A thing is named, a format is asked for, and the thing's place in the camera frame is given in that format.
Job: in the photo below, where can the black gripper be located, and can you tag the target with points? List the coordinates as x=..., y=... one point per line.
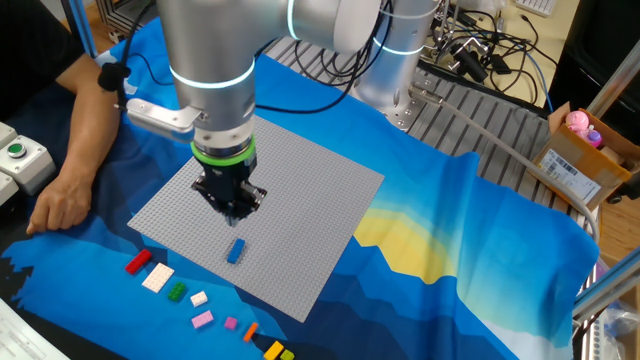
x=227, y=185

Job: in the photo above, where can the blue Lego brick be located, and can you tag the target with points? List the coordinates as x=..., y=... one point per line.
x=236, y=251

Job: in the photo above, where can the grey Lego baseplate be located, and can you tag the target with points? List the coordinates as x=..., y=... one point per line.
x=310, y=210

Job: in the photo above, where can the large white Lego plate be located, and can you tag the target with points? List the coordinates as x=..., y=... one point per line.
x=158, y=277

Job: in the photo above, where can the red Lego brick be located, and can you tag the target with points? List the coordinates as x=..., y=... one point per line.
x=138, y=261

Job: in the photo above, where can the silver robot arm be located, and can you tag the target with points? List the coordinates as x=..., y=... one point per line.
x=210, y=50

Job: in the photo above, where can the person's left forearm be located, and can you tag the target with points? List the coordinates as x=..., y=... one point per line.
x=95, y=135

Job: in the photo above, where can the small white Lego brick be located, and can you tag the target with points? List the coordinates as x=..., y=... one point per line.
x=199, y=299

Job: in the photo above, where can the light pink Lego brick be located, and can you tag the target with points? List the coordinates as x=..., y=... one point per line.
x=202, y=319

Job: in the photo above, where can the small magenta Lego brick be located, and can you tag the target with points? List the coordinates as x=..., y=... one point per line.
x=230, y=323

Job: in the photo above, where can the orange Lego brick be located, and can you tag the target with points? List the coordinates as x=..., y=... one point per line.
x=250, y=332

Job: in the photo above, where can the yellow Lego brick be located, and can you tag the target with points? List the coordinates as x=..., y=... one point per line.
x=273, y=351

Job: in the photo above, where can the lime green Lego brick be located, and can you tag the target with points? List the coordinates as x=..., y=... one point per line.
x=287, y=355

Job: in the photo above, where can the person's left hand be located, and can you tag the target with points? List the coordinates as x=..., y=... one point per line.
x=62, y=202

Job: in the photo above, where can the grey box with green button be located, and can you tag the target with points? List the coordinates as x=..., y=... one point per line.
x=30, y=165

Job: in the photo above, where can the blue mountain print tablecloth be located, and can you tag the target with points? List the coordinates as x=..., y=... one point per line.
x=450, y=210

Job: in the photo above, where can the person in black shirt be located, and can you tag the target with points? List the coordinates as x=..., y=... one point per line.
x=25, y=50

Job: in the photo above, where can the printed white paper sheet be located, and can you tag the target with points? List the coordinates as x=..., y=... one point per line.
x=20, y=340

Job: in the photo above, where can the pink pig toy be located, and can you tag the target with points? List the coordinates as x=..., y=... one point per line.
x=577, y=120

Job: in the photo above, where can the white keyboard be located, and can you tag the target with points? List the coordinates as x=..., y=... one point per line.
x=537, y=6

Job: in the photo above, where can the pink purple toy bottle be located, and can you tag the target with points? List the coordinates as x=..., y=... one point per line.
x=594, y=138

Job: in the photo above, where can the cardboard box with label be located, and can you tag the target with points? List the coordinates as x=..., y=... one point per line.
x=600, y=172

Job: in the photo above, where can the black cabinet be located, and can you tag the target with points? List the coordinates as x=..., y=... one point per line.
x=595, y=45

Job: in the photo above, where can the clear plastic bag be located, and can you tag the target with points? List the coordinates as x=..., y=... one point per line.
x=622, y=325

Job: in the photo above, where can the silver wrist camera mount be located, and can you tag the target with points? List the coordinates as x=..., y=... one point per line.
x=155, y=119

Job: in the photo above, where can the black aluminium frame rail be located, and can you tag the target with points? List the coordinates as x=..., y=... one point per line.
x=125, y=17

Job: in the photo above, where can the aluminium frame bar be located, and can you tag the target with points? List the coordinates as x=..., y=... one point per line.
x=605, y=287

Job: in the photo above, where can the black clamp mount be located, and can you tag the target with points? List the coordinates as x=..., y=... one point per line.
x=625, y=190

